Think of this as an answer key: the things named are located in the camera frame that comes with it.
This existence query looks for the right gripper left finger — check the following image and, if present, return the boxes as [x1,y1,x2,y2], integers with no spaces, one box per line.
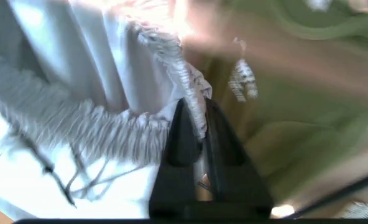
[149,98,204,218]

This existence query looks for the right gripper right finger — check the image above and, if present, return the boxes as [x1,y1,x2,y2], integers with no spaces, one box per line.
[203,98,274,218]

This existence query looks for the green printed shirt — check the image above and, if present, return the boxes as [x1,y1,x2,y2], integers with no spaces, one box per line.
[202,0,368,206]

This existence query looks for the pale blue garment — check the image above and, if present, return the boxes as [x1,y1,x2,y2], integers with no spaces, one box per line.
[0,0,213,220]

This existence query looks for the white laundry basket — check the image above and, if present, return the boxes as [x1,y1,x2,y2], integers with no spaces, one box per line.
[341,200,368,219]

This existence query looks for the beige curtain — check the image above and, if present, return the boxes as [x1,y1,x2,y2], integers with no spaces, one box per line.
[168,0,368,218]

